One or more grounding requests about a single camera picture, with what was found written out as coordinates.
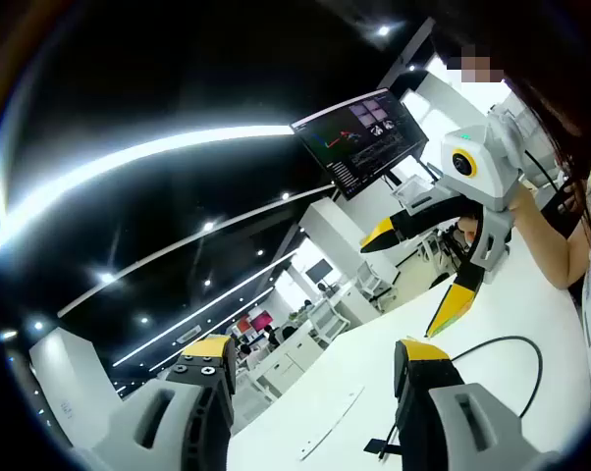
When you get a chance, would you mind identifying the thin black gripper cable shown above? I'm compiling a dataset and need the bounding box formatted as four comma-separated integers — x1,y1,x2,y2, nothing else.
522,148,571,197

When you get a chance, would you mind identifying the white desk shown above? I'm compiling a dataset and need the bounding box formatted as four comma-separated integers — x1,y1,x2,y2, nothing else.
226,230,591,471

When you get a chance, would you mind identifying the black charging cable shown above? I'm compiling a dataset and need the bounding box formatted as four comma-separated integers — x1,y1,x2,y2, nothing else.
378,335,545,461

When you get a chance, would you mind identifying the flat white strip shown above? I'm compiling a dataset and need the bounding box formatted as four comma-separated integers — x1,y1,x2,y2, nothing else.
298,385,366,461

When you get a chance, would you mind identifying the large black monitor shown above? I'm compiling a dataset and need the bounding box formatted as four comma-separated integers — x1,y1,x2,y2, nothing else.
289,86,430,201

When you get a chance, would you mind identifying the white mesh office chair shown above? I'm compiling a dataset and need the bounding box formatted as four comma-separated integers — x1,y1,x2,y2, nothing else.
308,297,351,345
355,261,399,314

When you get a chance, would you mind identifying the dark standing display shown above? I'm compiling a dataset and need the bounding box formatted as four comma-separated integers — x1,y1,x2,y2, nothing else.
305,259,333,286

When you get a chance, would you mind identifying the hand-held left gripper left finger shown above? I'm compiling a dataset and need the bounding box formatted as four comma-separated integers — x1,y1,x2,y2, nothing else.
72,335,239,471

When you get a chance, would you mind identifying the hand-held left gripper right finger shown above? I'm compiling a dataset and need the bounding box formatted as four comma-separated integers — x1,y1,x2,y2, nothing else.
393,338,564,471

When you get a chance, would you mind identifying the black velcro strap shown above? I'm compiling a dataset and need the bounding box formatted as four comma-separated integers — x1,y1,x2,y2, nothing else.
362,439,401,458

